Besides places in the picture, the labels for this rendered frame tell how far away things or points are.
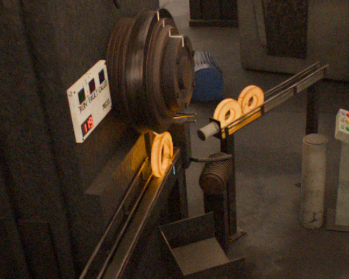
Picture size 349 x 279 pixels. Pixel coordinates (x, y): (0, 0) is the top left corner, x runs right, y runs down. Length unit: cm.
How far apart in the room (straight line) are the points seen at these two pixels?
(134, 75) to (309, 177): 130
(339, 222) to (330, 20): 202
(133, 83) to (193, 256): 63
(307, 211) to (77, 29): 171
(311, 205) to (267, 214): 30
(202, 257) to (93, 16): 90
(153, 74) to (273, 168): 179
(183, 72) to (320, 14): 274
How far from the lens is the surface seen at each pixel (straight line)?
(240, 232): 299
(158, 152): 215
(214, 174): 251
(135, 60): 187
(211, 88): 429
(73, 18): 173
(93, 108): 182
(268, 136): 390
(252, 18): 483
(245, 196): 328
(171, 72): 192
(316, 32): 467
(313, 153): 278
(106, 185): 188
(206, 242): 199
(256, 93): 271
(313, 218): 301
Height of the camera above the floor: 187
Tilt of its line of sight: 29 degrees down
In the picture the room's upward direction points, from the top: 5 degrees counter-clockwise
